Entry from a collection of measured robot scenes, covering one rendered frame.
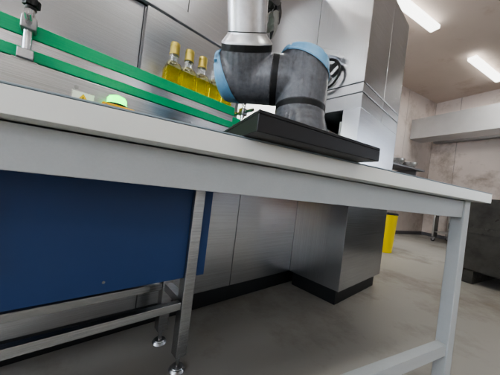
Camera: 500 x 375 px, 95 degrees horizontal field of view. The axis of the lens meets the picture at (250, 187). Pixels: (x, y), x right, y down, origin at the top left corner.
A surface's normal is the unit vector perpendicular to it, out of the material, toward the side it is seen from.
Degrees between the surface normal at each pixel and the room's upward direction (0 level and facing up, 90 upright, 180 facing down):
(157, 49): 90
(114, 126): 90
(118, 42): 90
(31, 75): 90
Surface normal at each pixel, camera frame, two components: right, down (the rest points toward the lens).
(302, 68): -0.10, -0.06
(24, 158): 0.44, 0.05
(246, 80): -0.11, 0.53
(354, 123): -0.73, -0.09
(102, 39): 0.66, 0.08
